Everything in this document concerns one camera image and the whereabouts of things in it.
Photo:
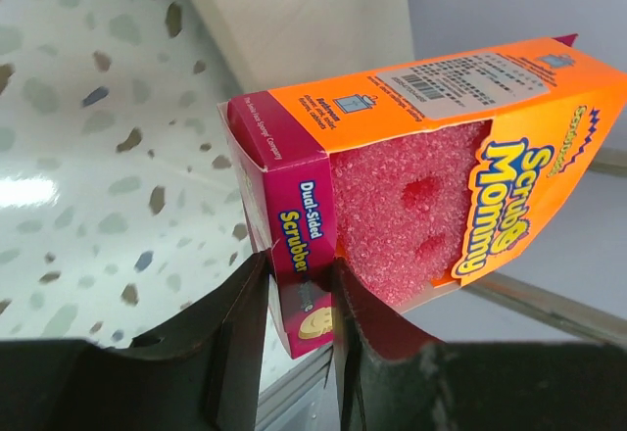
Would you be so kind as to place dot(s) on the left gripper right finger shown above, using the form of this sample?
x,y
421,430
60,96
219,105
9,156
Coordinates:
x,y
377,360

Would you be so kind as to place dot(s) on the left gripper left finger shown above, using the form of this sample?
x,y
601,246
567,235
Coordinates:
x,y
204,364

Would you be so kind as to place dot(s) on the pink Scrub Mommy box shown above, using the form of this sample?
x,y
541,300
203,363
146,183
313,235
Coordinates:
x,y
423,177

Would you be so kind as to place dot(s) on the white two-tier shelf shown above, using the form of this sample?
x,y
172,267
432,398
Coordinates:
x,y
273,43

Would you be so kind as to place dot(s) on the aluminium frame rail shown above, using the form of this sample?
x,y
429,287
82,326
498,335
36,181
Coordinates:
x,y
569,284

